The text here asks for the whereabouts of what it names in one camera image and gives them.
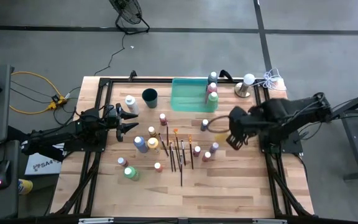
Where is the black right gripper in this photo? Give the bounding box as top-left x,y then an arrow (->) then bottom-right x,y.
226,105 -> 256,151

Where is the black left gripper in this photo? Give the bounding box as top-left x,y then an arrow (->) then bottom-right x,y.
112,103 -> 140,143

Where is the large white paint bottle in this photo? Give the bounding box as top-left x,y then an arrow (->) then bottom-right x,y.
124,95 -> 140,115

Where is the large blue paint bottle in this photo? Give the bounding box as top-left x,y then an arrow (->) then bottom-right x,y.
133,136 -> 149,154

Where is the large green paint bottle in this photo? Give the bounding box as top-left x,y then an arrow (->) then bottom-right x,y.
206,91 -> 219,113
123,166 -> 140,182

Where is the large rose red paint bottle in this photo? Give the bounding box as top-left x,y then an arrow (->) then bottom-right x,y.
206,82 -> 219,96

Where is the dark green plastic cup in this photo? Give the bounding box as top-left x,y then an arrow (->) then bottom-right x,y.
141,88 -> 158,109

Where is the orange flat-tip paintbrush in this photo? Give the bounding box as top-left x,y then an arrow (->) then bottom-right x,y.
188,134 -> 195,170

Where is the orange fan-tip paintbrush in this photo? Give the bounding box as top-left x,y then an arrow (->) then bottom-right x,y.
173,128 -> 181,163

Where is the white globe brass lamp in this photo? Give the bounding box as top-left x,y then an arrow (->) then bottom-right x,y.
234,73 -> 256,99

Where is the translucent teal plastic bin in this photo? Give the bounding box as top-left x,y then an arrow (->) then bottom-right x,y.
170,77 -> 219,113

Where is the white printed box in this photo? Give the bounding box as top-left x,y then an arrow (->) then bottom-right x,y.
24,138 -> 65,176

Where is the black floor fan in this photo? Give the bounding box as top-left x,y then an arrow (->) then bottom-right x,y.
108,0 -> 151,35

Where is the black metal table stand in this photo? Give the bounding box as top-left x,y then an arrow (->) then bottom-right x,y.
331,85 -> 358,181

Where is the yellow can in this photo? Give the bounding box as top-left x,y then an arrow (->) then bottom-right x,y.
17,179 -> 34,196

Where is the black computer mouse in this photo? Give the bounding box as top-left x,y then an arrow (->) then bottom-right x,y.
0,159 -> 12,190

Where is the dark desk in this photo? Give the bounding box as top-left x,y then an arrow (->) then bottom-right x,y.
0,139 -> 21,222

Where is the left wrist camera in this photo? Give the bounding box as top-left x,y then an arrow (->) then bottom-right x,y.
104,108 -> 117,128

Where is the white cable bundle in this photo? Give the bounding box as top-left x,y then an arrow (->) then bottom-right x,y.
255,67 -> 287,91

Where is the yellow extension cord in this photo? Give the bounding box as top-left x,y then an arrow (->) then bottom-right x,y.
0,50 -> 67,115

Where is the black fan power cable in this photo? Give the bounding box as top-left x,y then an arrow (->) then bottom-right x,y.
93,32 -> 127,77

